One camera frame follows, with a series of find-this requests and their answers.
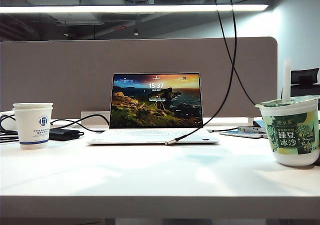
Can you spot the colourful printed card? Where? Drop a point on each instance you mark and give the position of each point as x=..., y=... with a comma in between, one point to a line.
x=246, y=129

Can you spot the white paper cup blue logo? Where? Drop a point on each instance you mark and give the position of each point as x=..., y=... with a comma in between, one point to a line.
x=32, y=130

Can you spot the long ceiling light strip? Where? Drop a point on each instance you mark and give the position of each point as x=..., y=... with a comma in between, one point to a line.
x=100, y=9

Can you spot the taupe desk partition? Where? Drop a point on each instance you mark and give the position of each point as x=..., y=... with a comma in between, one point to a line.
x=62, y=72

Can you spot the white laptop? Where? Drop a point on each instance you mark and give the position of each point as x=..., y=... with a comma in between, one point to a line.
x=155, y=102

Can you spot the flat silver device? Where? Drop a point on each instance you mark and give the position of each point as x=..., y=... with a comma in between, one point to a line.
x=237, y=134

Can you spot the white drinking straw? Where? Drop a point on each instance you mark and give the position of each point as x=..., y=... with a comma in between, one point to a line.
x=287, y=80

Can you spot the black power adapter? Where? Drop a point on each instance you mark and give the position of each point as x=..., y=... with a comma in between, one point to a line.
x=63, y=135

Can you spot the black office chair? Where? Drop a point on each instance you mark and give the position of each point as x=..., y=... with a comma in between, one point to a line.
x=305, y=76

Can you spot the green printed plastic drink cup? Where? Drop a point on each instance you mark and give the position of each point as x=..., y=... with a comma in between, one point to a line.
x=287, y=135

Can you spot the small ceiling spot lamp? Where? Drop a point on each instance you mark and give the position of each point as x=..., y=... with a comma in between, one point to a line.
x=66, y=34
x=136, y=32

